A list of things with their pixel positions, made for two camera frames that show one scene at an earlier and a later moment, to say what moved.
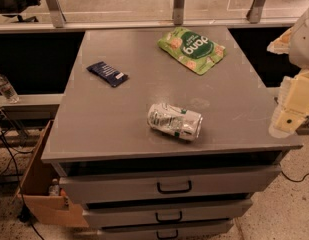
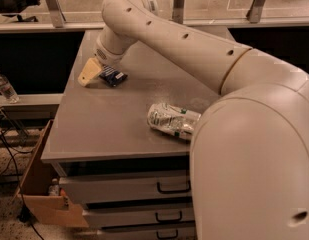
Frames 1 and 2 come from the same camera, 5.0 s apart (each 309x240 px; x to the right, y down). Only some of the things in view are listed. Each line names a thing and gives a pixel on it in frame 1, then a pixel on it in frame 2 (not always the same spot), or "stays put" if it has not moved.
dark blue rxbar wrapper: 113,76 stays put
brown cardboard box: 33,193 stays put
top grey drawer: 171,184 stays put
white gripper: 303,44 → 105,56
